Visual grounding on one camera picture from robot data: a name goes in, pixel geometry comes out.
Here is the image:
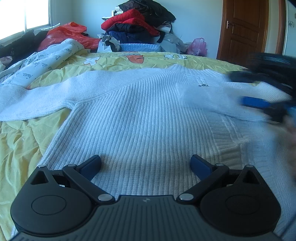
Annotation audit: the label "white printed rolled duvet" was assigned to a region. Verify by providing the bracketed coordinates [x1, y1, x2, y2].
[1, 39, 84, 87]

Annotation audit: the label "bright window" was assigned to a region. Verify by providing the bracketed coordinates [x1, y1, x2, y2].
[0, 0, 50, 39]

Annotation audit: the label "light blue knitted blanket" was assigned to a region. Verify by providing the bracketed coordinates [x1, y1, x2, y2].
[120, 43, 164, 52]

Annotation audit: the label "dark navy jacket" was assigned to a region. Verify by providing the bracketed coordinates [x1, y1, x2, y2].
[106, 23, 166, 44]

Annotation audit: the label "yellow cartoon bed sheet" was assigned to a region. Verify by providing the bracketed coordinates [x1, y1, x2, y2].
[1, 50, 242, 240]

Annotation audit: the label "red puffer jacket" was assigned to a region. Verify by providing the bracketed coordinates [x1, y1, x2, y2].
[101, 9, 159, 36]

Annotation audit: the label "black clothes by window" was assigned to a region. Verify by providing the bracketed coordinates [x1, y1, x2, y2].
[1, 30, 48, 68]

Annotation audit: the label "pink mesh bag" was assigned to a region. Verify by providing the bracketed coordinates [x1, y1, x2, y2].
[186, 38, 207, 57]

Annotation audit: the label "brown wooden door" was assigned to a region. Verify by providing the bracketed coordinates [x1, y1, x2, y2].
[217, 0, 269, 66]

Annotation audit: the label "white knitted sweater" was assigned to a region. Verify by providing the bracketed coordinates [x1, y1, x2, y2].
[1, 65, 295, 233]

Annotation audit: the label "red plastic bag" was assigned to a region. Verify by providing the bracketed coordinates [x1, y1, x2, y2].
[38, 22, 101, 51]

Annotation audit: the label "white sliding wardrobe door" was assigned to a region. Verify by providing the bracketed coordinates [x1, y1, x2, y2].
[283, 1, 296, 57]

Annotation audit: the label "black jacket on pile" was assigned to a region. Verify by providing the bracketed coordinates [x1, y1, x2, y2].
[118, 0, 176, 27]

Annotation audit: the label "person's right hand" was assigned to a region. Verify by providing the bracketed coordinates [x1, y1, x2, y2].
[284, 116, 295, 151]

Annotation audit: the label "metal door handle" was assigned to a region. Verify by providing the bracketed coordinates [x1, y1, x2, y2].
[226, 21, 232, 29]

